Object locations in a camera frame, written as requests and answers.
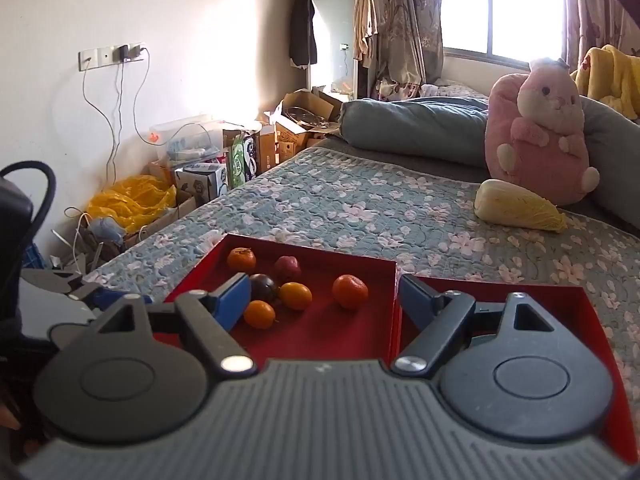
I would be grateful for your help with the floral curtain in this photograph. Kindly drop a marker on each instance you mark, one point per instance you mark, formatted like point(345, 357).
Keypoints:
point(405, 25)
point(595, 5)

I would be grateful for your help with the napa cabbage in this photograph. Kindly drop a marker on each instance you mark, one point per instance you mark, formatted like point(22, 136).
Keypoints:
point(515, 207)

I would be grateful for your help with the blue-grey crumpled cloth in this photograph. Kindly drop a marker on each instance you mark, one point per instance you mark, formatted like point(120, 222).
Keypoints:
point(109, 230)

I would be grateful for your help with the worn brown cardboard box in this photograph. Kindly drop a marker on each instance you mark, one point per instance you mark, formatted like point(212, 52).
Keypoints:
point(170, 212)

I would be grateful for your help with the grey bed sheet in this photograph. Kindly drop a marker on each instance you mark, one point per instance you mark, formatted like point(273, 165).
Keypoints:
point(400, 157)

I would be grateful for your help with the open cardboard box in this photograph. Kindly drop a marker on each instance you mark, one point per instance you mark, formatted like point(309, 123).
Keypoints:
point(305, 105)

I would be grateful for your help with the window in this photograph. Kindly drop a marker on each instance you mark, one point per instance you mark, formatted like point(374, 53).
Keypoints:
point(500, 5)

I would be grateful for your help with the printed cardboard box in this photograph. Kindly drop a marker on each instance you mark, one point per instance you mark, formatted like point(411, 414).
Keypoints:
point(290, 142)

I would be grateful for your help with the tall white-framed mirror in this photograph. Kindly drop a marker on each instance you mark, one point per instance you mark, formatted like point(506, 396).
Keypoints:
point(332, 10)

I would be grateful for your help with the red plum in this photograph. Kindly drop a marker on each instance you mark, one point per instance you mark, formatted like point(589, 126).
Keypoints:
point(287, 267)

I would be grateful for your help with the white and blue carton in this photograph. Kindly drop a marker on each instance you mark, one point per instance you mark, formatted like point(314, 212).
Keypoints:
point(200, 180)

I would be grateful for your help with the dark hanging garment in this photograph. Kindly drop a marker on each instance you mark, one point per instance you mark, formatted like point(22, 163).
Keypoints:
point(302, 30)

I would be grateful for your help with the dark purple plum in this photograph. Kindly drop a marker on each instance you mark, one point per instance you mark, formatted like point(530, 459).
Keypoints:
point(264, 286)

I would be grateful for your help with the pink plush rabbit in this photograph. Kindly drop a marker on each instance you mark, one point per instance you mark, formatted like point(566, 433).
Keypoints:
point(535, 145)

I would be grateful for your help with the yellow plastic bag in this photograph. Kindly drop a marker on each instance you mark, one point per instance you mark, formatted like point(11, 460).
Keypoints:
point(130, 200)

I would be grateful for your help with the green and white carton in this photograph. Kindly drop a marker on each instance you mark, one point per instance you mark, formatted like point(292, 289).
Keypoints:
point(244, 160)

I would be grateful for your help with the grey-blue pillow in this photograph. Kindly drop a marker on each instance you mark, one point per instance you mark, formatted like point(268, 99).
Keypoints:
point(410, 125)

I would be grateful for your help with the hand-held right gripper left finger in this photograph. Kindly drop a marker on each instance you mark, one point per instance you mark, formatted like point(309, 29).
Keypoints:
point(234, 302)

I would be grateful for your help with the yellow blanket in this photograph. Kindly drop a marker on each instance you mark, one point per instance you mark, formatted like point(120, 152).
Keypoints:
point(612, 80)

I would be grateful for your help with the beige hanging garment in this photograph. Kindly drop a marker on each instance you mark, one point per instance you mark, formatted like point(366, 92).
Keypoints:
point(364, 15)

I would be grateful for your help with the white wall power strip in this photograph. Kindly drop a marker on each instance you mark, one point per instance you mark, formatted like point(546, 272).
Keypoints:
point(100, 56)

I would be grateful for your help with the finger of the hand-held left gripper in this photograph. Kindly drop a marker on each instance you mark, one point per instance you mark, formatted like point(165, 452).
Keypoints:
point(107, 300)

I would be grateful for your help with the small yellow-orange citrus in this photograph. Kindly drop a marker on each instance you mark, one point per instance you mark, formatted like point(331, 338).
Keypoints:
point(260, 315)
point(295, 296)

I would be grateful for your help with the tall brown cardboard box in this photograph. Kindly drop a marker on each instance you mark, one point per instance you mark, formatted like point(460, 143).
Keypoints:
point(267, 150)

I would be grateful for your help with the floral quilted bed cover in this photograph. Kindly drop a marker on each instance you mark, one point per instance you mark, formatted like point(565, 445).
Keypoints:
point(375, 200)

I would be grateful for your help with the pale crumpled bedding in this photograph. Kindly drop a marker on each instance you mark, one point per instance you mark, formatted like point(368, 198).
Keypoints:
point(450, 90)

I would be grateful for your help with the red box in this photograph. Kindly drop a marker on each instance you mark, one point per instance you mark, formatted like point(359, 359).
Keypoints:
point(325, 332)
point(570, 310)

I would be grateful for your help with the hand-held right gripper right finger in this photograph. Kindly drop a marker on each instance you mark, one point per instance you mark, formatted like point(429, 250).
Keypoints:
point(414, 297)

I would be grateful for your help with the clear plastic storage box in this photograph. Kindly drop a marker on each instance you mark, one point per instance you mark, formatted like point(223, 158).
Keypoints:
point(190, 140)

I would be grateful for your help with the blue plastic crate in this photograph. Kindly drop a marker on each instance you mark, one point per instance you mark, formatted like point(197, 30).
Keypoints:
point(34, 257)

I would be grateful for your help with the black plug charger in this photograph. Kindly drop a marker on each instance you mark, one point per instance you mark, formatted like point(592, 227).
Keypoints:
point(123, 53)

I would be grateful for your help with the orange tangerine with stem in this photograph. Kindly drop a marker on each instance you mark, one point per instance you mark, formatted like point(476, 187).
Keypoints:
point(241, 260)

